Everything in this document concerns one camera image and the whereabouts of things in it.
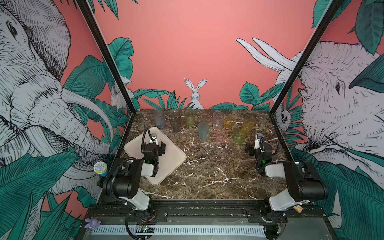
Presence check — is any beige plastic tray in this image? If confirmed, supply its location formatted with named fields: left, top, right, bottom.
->
left=124, top=127, right=187, bottom=186

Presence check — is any blue-grey transparent tumbler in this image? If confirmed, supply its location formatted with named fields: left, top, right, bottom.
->
left=152, top=110, right=166, bottom=129

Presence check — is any dark smoky transparent tumbler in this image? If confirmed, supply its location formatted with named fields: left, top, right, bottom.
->
left=169, top=111, right=182, bottom=133

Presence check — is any light green faceted tumbler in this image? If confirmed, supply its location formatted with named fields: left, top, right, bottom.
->
left=184, top=109, right=196, bottom=128

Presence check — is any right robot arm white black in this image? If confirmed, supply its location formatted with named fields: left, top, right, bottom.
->
left=245, top=139, right=328, bottom=212

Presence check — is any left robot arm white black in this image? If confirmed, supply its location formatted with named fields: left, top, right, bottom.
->
left=102, top=142, right=166, bottom=211

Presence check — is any green short tumbler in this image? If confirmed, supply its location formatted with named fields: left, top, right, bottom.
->
left=234, top=128, right=248, bottom=145

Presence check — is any yellow tall tumbler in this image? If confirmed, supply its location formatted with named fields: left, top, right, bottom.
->
left=241, top=115, right=256, bottom=135

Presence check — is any pink faceted short tumbler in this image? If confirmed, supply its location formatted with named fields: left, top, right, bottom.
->
left=215, top=128, right=229, bottom=143

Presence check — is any amber faceted tumbler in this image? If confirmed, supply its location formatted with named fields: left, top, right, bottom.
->
left=223, top=114, right=236, bottom=130

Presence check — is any teal frosted tumbler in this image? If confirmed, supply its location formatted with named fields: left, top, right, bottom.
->
left=198, top=122, right=210, bottom=140

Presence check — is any clear pink tall tumbler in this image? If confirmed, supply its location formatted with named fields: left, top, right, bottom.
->
left=213, top=111, right=225, bottom=130

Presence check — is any white ribbed vent strip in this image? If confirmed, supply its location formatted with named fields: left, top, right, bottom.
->
left=90, top=224, right=267, bottom=237

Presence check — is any purple small toy figure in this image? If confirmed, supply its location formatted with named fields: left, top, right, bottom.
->
left=85, top=219, right=101, bottom=230

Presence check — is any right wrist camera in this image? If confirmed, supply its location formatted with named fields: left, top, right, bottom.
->
left=254, top=134, right=264, bottom=149

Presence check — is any wooden tag on rail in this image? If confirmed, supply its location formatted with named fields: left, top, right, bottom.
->
left=293, top=205, right=303, bottom=213

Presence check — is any black front frame rail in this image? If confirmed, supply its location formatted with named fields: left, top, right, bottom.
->
left=86, top=200, right=326, bottom=224

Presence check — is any black left frame post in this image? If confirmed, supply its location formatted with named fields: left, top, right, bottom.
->
left=76, top=0, right=136, bottom=115

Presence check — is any black frame post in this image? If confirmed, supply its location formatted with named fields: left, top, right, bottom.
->
left=76, top=0, right=136, bottom=115
left=270, top=0, right=343, bottom=115

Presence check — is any black right frame post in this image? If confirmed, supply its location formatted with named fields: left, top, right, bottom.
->
left=270, top=0, right=343, bottom=115

